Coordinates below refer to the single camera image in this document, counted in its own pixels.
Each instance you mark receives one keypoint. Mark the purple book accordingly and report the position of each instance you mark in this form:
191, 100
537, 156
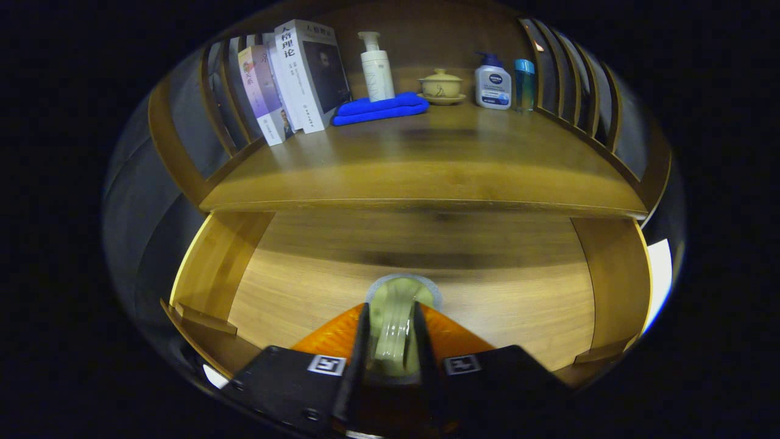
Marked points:
262, 91

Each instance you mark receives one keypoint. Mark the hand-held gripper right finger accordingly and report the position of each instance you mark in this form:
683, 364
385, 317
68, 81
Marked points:
426, 360

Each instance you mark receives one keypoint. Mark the thin white book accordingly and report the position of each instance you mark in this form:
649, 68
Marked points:
290, 113

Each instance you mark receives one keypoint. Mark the blue folded cloth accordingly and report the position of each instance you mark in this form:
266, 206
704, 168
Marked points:
378, 110

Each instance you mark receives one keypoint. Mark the yellow lidded teacup with saucer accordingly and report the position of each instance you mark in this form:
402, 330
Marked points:
441, 86

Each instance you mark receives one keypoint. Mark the white board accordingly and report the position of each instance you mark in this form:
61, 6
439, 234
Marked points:
659, 280

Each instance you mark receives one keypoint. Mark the teal bottle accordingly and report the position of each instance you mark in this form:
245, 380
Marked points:
524, 85

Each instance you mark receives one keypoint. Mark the white and blue pump bottle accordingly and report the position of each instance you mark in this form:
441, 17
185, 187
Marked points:
492, 85

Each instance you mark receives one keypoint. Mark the green ornament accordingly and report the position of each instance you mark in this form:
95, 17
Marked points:
396, 329

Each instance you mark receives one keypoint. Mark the brown wooden cabinet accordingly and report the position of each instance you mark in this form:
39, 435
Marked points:
177, 158

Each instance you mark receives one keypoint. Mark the wooden countertop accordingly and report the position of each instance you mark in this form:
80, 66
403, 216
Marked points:
426, 164

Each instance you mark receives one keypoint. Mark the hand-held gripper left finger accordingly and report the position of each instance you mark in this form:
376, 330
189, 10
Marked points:
356, 372

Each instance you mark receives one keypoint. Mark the brown wooden drawer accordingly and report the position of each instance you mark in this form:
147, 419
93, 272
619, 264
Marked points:
487, 292

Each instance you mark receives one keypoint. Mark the thick white and black book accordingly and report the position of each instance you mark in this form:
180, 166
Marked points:
304, 73

